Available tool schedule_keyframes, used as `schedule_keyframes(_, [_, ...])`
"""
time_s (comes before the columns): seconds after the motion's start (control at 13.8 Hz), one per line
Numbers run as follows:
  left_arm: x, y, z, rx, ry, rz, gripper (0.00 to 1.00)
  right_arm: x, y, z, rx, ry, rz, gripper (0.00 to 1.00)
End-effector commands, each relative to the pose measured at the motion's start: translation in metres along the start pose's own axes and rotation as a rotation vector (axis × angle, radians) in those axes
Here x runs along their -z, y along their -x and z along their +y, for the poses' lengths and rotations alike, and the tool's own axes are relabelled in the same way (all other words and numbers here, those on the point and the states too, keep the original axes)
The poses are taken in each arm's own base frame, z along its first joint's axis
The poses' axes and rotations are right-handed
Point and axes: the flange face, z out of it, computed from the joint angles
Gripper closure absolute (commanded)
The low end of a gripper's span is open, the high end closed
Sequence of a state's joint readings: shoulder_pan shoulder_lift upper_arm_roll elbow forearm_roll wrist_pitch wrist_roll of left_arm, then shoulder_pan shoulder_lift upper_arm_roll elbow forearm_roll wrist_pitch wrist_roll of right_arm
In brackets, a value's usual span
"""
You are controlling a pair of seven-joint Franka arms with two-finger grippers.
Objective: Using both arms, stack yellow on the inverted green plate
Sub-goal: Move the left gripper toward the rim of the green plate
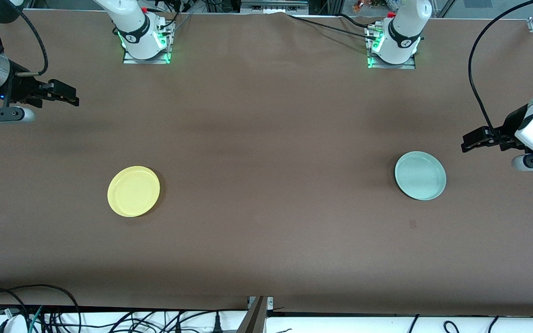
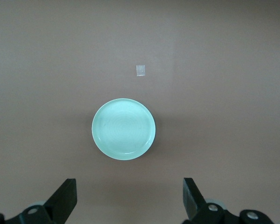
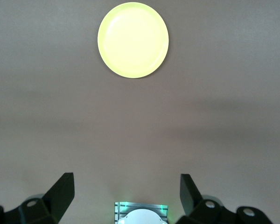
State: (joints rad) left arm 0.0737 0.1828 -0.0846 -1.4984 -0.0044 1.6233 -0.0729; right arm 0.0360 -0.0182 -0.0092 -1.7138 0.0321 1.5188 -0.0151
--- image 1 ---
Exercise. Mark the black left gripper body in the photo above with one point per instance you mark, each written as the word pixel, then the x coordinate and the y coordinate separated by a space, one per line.
pixel 510 127

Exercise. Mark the brown table cloth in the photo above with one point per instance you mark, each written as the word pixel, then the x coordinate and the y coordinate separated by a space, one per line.
pixel 266 138

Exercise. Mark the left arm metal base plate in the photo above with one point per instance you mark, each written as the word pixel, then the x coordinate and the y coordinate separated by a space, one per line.
pixel 391 66

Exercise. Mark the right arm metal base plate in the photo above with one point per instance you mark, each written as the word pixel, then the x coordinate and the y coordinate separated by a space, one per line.
pixel 146 61

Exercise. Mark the aluminium profile beam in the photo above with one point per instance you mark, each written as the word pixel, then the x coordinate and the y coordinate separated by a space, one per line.
pixel 255 319

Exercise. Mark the pale green round plate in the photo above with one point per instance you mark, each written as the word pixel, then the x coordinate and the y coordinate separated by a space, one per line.
pixel 420 175

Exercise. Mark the yellow round plate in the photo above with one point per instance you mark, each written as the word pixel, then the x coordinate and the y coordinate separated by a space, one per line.
pixel 133 192

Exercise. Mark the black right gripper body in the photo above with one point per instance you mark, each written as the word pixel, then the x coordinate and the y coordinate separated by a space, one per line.
pixel 20 86

